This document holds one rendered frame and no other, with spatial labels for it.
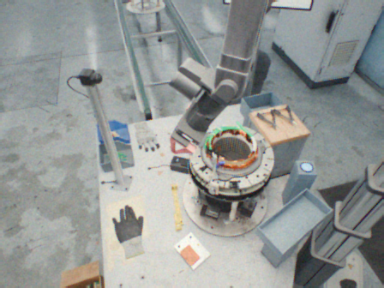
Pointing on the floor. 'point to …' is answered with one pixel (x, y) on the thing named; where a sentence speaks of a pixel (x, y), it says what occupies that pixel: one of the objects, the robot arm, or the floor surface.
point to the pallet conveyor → (159, 41)
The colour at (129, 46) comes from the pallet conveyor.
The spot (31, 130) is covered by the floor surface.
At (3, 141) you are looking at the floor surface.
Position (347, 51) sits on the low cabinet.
